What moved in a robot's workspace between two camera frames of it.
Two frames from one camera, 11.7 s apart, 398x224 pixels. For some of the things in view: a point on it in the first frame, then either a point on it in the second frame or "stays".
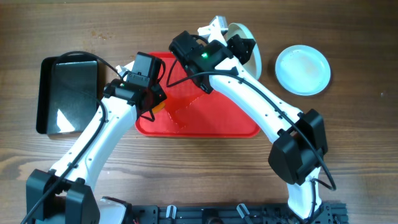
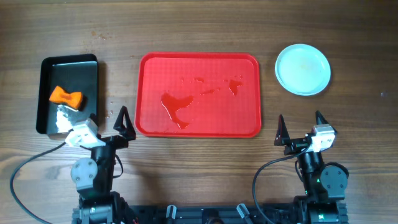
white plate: x=252 y=65 to x=303 y=70
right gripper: x=234 y=45 to x=283 y=139
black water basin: x=67 y=92 stays
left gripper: x=156 y=99 to x=109 y=141
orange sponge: x=157 y=108 to x=60 y=95
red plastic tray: x=188 y=111 stays
